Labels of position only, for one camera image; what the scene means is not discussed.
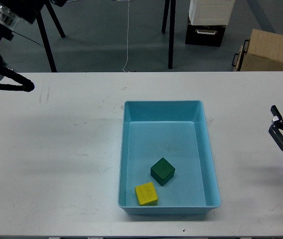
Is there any green cube block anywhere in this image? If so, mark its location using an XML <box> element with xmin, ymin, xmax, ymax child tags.
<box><xmin>150</xmin><ymin>157</ymin><xmax>175</xmax><ymax>186</ymax></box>

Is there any yellow cube block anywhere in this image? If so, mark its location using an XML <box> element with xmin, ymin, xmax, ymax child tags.
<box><xmin>135</xmin><ymin>182</ymin><xmax>158</xmax><ymax>206</ymax></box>

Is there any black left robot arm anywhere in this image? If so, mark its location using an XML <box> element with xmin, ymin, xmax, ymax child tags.
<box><xmin>0</xmin><ymin>0</ymin><xmax>66</xmax><ymax>92</ymax></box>

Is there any light blue plastic bin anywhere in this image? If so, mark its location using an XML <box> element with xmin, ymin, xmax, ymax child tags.
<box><xmin>118</xmin><ymin>101</ymin><xmax>221</xmax><ymax>215</ymax></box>

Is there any black drawer cabinet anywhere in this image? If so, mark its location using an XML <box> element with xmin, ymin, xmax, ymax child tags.
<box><xmin>185</xmin><ymin>20</ymin><xmax>226</xmax><ymax>47</ymax></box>

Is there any black stand leg right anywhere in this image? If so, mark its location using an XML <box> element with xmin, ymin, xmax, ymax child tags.
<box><xmin>161</xmin><ymin>0</ymin><xmax>176</xmax><ymax>69</ymax></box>

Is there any black stand leg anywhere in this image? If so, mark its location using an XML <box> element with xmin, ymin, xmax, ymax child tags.
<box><xmin>35</xmin><ymin>4</ymin><xmax>66</xmax><ymax>73</ymax></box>
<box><xmin>161</xmin><ymin>0</ymin><xmax>176</xmax><ymax>69</ymax></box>

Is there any black stand leg left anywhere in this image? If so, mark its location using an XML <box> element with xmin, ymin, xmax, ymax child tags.
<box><xmin>35</xmin><ymin>4</ymin><xmax>66</xmax><ymax>73</ymax></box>

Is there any white hanging cord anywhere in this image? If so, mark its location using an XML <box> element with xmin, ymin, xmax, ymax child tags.
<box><xmin>118</xmin><ymin>0</ymin><xmax>132</xmax><ymax>73</ymax></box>

